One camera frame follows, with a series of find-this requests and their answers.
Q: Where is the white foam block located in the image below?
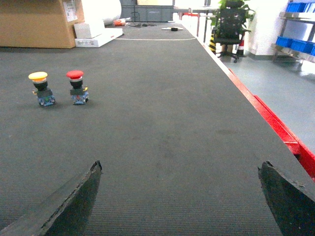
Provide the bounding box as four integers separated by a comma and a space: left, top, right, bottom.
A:
74, 20, 105, 39

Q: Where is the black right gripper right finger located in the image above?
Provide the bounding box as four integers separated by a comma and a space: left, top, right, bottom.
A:
258, 161, 315, 236

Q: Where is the grey storage crate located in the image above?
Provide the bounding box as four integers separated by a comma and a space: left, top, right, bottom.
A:
121, 5, 174, 22

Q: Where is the red mushroom push button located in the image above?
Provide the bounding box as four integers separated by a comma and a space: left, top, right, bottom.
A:
66, 70, 89, 105

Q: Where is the large brown cardboard box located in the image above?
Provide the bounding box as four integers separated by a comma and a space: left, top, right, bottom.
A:
0, 0, 84, 49

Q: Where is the steel shelf rack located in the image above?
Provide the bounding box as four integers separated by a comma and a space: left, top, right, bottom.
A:
271, 0, 315, 63

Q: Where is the green potted plant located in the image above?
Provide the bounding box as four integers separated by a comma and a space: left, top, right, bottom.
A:
212, 0, 256, 32

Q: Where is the black office chair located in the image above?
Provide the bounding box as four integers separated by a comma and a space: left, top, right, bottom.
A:
213, 11, 244, 63

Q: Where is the flat white box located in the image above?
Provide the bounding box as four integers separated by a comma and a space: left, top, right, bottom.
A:
75, 28, 124, 48

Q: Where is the yellow mushroom push button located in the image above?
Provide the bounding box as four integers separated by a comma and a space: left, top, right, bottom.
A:
28, 71, 56, 107

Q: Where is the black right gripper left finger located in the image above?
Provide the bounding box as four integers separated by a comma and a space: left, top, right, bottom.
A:
0, 160, 102, 236

